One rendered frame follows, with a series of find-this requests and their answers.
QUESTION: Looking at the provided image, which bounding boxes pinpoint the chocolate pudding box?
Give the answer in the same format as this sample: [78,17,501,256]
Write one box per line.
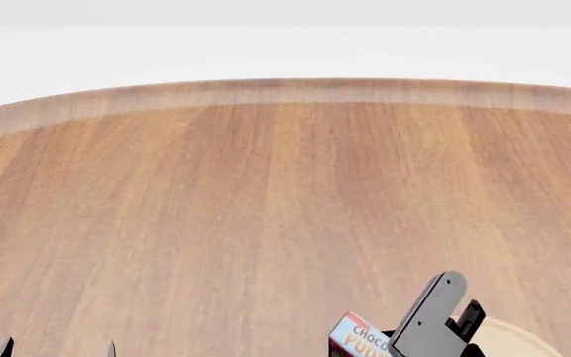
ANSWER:
[327,310,396,357]

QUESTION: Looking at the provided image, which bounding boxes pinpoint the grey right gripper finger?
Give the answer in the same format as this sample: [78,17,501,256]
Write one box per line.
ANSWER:
[388,270,468,357]

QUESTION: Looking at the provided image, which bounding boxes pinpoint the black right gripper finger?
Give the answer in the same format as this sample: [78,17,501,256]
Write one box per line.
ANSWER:
[451,297,488,340]

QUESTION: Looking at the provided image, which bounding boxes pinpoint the beige round plate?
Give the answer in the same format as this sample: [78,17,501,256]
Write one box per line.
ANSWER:
[446,314,562,357]

